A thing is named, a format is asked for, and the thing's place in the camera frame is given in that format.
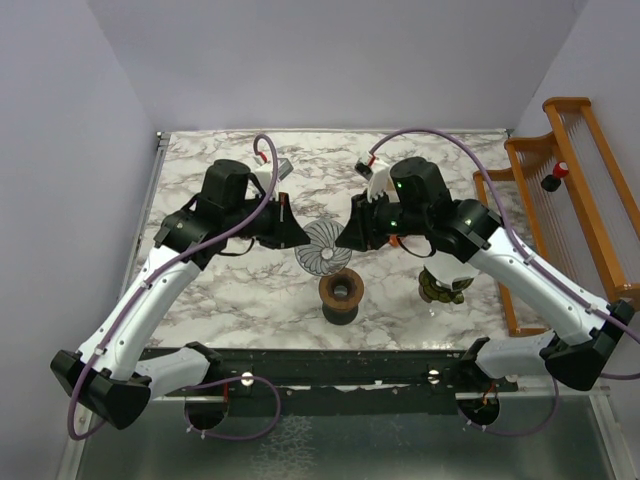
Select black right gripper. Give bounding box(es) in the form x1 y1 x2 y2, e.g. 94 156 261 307
335 188 429 252

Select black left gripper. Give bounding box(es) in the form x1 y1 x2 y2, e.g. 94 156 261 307
225 190 312 249

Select grey ribbed glass dripper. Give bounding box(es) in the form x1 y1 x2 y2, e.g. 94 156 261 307
294 218 352 277

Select round wooden dripper base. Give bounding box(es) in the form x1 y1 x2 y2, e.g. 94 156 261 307
319 268 365 311

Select white paper coffee filter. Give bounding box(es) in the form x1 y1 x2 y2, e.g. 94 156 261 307
423 252 479 291

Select green glass dripper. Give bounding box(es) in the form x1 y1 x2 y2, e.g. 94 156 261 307
418 268 473 305

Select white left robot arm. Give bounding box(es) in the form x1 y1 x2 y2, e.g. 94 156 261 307
50 160 310 430

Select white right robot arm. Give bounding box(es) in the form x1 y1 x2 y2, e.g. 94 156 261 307
335 157 634 391

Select red and black bottle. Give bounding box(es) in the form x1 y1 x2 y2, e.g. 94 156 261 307
540 161 569 193

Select orange wooden rack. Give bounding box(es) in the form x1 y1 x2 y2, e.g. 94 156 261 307
473 97 639 307

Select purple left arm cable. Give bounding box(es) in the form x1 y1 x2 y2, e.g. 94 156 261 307
66 133 279 441

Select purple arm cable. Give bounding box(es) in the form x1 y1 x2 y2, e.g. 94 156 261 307
368 128 640 379
66 133 279 441

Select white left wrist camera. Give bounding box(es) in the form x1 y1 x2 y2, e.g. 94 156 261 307
253 154 294 200

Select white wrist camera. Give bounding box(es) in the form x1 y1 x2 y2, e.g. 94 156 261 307
354 155 391 203
253 154 294 200

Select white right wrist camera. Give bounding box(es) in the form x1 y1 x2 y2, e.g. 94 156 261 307
354 155 391 203

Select black front table rail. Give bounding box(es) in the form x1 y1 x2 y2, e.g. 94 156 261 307
168 348 517 416

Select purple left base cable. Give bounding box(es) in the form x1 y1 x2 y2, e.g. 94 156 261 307
184 375 283 443

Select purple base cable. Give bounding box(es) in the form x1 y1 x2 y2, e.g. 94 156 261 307
184 375 283 443
462 374 561 437

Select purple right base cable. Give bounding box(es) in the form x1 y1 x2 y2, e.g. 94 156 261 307
462 374 561 437

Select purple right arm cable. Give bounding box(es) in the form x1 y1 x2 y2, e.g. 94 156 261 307
368 128 640 379

